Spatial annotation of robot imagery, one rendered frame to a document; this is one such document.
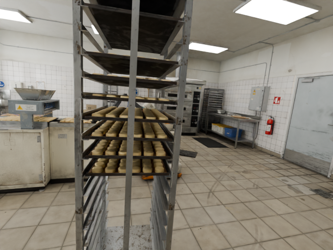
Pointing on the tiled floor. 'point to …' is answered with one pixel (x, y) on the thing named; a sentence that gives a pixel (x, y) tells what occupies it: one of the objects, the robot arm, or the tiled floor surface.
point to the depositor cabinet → (24, 159)
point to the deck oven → (190, 126)
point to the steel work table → (237, 126)
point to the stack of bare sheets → (188, 153)
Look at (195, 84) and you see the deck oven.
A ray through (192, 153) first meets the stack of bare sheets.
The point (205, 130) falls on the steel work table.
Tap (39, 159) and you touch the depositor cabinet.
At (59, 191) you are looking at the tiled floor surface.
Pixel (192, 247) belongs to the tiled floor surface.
